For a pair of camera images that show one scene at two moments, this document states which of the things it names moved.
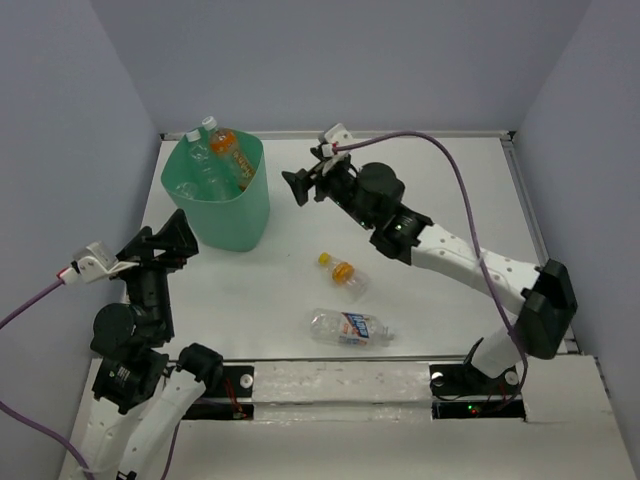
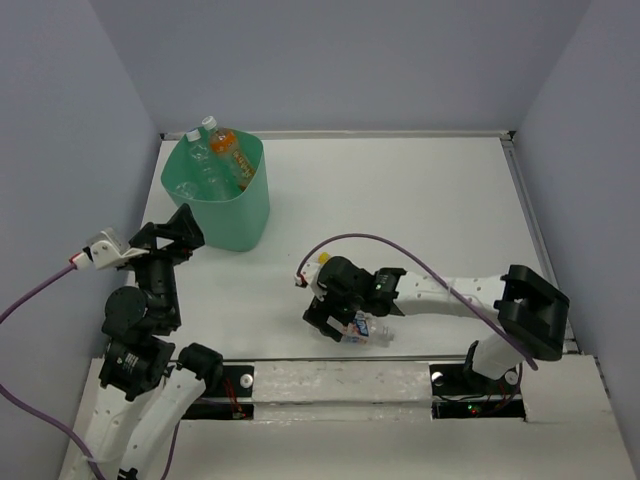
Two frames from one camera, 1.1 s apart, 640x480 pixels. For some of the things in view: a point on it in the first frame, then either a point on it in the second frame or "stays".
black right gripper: [304, 179] -> [317, 315]
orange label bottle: [225, 146] stays
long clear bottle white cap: [215, 184] stays
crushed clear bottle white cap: [187, 189] stays
